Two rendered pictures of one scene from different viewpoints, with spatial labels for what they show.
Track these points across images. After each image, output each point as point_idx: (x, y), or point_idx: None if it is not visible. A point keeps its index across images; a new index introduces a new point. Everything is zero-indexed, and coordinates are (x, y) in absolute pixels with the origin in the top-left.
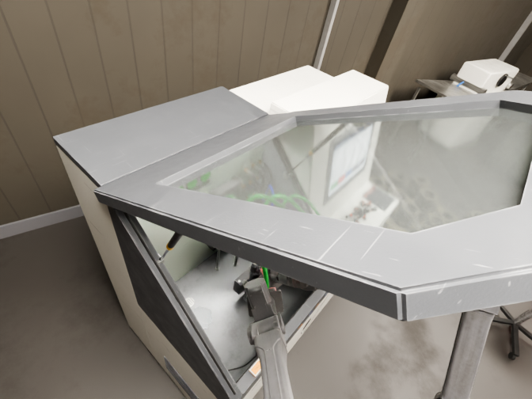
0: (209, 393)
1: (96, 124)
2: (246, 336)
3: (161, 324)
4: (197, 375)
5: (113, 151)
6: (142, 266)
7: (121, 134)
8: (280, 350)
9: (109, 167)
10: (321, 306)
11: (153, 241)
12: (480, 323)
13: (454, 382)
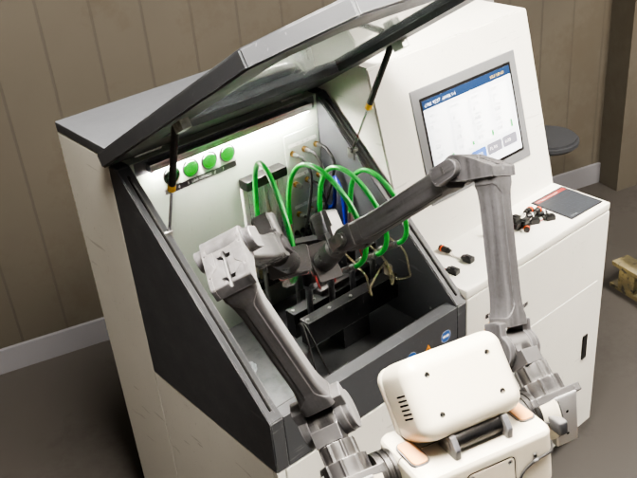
0: (252, 465)
1: (98, 107)
2: None
3: (182, 366)
4: (234, 439)
5: (117, 124)
6: (149, 248)
7: (125, 112)
8: (266, 235)
9: (112, 136)
10: None
11: None
12: (490, 196)
13: (493, 286)
